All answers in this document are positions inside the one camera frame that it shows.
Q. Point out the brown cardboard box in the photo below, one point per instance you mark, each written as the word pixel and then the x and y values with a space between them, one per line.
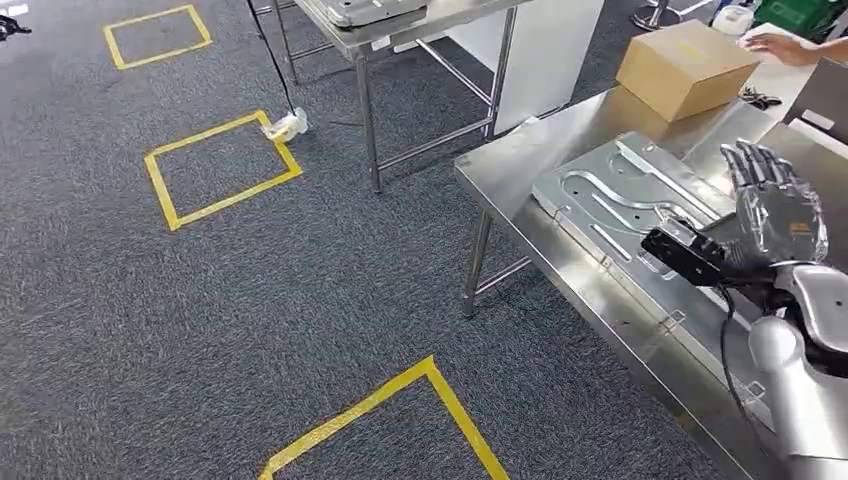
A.
pixel 682 66

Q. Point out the black object on floor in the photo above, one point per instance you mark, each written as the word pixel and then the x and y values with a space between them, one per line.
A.
pixel 10 28

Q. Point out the white board panel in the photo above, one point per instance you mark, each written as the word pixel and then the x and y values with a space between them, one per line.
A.
pixel 550 60

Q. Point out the steel workbench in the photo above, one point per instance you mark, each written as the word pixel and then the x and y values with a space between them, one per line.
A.
pixel 517 166

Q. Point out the steel table with legs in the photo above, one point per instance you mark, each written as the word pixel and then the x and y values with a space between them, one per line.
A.
pixel 371 40

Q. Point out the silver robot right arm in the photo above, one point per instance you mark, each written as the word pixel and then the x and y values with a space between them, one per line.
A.
pixel 808 411

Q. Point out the dark grey flat slab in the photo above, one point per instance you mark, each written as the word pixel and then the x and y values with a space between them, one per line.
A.
pixel 825 93

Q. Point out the plastic wrapped plug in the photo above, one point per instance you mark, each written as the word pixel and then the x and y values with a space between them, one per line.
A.
pixel 288 126

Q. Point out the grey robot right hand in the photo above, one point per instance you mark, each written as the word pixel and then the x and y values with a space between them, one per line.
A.
pixel 778 218

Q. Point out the person's hand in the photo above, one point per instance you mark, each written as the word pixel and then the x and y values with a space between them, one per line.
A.
pixel 788 50

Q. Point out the white plastic container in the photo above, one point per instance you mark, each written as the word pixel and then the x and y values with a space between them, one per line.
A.
pixel 732 20

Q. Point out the green crate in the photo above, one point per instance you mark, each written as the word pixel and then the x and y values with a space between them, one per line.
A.
pixel 802 14

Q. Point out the small black tangled item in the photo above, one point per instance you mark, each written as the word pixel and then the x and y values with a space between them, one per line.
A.
pixel 758 99

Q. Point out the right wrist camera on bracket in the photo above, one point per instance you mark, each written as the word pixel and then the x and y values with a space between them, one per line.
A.
pixel 682 255

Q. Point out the small yellow tape square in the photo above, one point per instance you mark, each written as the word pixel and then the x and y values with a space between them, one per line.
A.
pixel 111 46

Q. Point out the chrome stand base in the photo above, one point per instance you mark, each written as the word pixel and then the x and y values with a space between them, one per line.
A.
pixel 652 18

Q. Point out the stamped metal sheet panel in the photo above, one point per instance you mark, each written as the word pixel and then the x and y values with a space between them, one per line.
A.
pixel 371 10
pixel 596 192

